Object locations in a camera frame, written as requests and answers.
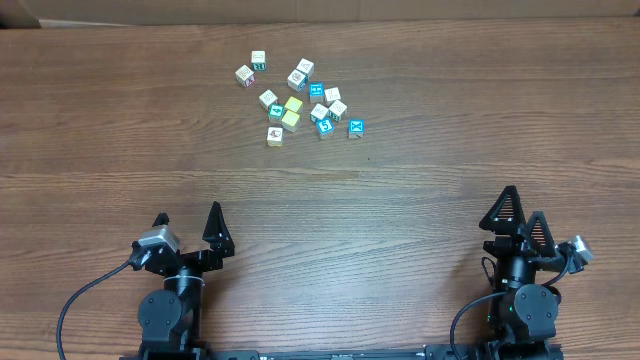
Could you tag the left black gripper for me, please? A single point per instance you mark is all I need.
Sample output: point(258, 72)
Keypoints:
point(187, 260)

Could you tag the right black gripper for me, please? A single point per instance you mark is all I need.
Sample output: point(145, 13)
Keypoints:
point(520, 250)

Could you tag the white block red drawing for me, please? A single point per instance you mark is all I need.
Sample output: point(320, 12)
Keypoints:
point(275, 136)

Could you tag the white cream block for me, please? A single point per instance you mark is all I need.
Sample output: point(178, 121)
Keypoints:
point(267, 99)

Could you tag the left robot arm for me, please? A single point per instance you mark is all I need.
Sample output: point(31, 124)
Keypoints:
point(170, 317)

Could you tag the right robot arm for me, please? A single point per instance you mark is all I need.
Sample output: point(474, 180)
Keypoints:
point(522, 313)

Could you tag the green number four block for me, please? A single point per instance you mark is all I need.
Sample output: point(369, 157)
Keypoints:
point(275, 113)

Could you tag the yellow block lower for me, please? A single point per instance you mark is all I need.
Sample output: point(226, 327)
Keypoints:
point(290, 121)

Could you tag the yellow block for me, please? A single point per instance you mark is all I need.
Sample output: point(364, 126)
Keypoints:
point(290, 121)
point(294, 104)

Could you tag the white block red side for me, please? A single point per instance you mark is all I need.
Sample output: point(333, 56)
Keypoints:
point(245, 76)

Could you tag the yellow block upper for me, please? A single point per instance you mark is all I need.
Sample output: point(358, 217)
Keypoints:
point(294, 104)

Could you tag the blue number five block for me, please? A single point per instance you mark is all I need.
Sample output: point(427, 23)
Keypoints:
point(325, 128)

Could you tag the white block teal side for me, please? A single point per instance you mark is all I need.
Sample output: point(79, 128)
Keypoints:
point(319, 112)

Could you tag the white block blue side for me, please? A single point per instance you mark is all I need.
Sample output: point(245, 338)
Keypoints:
point(296, 80)

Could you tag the white block green side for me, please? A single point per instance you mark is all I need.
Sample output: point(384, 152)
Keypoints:
point(258, 60)

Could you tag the white block green edge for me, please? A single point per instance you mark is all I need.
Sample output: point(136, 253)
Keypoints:
point(337, 110)

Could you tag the blue top block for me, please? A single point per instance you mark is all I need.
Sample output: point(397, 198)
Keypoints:
point(316, 92)

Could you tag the white letter block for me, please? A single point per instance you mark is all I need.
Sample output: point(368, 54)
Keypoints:
point(331, 95)

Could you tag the blue X block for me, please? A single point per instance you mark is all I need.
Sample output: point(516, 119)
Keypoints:
point(356, 128)

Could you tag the white block far top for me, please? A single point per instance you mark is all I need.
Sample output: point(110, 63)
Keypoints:
point(306, 67)

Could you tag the cardboard backdrop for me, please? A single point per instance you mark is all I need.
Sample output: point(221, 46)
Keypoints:
point(67, 13)

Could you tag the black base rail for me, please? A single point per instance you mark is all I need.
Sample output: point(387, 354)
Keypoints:
point(428, 352)

